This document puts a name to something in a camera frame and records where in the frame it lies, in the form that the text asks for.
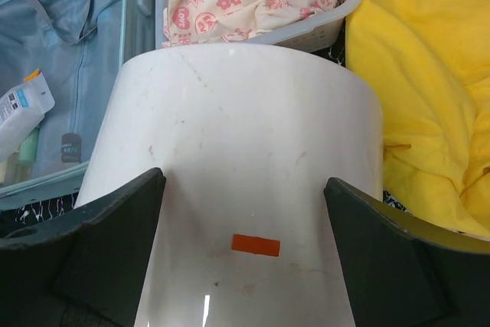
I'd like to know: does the light blue hard-shell suitcase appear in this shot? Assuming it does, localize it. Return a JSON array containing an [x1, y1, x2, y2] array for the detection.
[[1, 0, 156, 210]]

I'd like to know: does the yellow cloth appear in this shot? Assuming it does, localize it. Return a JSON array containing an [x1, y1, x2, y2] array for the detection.
[[346, 0, 489, 237]]

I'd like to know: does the black marble pattern mat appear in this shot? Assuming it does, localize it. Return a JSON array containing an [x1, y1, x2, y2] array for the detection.
[[0, 192, 78, 237]]

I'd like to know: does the white toiletry pack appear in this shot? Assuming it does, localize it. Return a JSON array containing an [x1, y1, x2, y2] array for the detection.
[[1, 69, 55, 162]]

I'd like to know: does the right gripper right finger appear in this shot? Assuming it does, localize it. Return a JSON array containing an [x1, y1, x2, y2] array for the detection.
[[324, 178, 489, 326]]

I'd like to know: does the pale green tube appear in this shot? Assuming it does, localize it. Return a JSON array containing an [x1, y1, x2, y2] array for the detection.
[[18, 127, 39, 167]]

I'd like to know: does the white round drum box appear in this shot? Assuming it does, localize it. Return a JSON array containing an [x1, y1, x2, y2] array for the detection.
[[77, 43, 382, 326]]

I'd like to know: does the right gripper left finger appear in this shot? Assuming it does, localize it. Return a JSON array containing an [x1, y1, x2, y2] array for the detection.
[[1, 168, 165, 326]]

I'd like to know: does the white perforated plastic basket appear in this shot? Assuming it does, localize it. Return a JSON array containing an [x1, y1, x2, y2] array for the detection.
[[155, 0, 361, 52]]

